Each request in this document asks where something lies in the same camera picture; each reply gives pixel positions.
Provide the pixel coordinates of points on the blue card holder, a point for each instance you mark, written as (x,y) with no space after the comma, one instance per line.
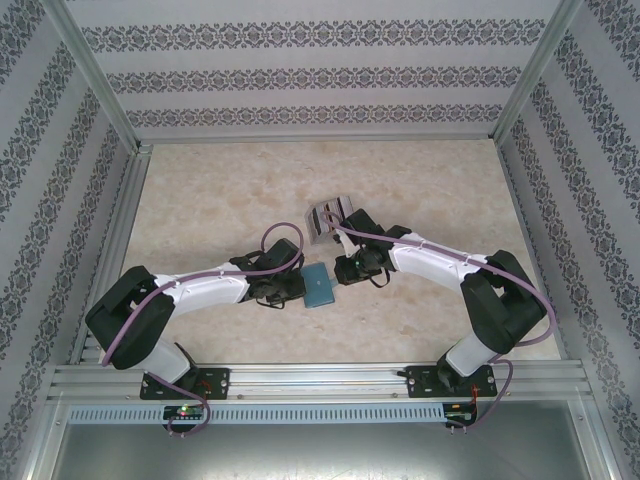
(319,287)

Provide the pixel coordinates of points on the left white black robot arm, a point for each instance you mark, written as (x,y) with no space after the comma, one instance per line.
(135,320)

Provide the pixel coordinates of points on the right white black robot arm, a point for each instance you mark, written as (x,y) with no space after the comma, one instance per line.
(505,310)

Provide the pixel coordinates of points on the small circuit board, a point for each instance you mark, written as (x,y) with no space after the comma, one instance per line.
(460,416)
(185,412)

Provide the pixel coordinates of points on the grey metal panel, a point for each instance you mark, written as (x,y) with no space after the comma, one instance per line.
(320,455)

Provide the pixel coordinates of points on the aluminium mounting rail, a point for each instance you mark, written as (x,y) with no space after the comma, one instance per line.
(320,380)

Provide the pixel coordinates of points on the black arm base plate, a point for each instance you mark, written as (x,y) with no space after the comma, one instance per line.
(417,382)
(217,382)

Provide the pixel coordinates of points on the aluminium frame crossbar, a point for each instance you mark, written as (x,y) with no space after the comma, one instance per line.
(320,139)

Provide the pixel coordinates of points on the aluminium side rail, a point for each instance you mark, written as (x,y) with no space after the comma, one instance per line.
(121,225)

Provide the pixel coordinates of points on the aluminium frame post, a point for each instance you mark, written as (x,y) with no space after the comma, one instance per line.
(92,70)
(535,70)

